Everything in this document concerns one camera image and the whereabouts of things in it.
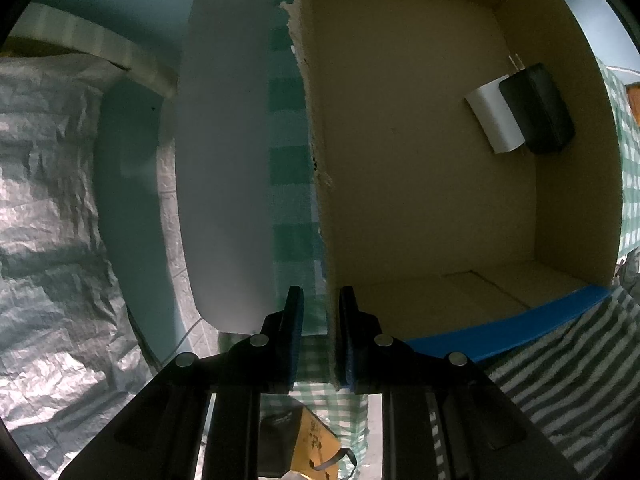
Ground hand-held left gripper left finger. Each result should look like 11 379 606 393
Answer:
57 285 306 480

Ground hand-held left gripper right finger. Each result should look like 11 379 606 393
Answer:
332 285 583 480

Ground cardboard box with blue tape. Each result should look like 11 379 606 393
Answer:
287 0 623 366

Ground yellow cardboard piece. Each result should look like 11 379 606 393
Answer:
260 402 346 480

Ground green checkered cloth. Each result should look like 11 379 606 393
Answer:
267 0 640 480

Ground white flat board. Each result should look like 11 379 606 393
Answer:
172 0 281 333

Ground grey striped cloth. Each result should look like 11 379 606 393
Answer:
487 285 640 480

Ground white plug charger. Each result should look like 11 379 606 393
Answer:
464 55 526 155

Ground silver foil sheet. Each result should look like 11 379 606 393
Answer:
0 52 201 466

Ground black power adapter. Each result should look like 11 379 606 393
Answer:
498 62 576 156

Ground pale striped rail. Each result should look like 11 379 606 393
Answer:
10 2 178 96

